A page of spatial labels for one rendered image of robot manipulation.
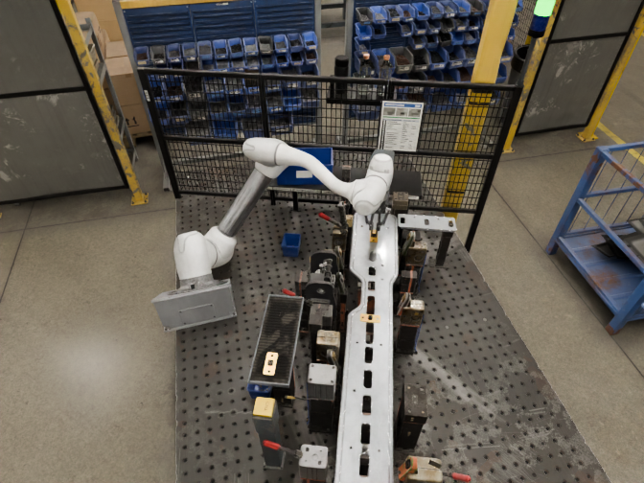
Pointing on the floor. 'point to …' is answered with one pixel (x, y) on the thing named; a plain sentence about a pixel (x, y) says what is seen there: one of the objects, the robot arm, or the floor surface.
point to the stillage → (607, 243)
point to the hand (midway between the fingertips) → (374, 229)
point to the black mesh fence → (326, 128)
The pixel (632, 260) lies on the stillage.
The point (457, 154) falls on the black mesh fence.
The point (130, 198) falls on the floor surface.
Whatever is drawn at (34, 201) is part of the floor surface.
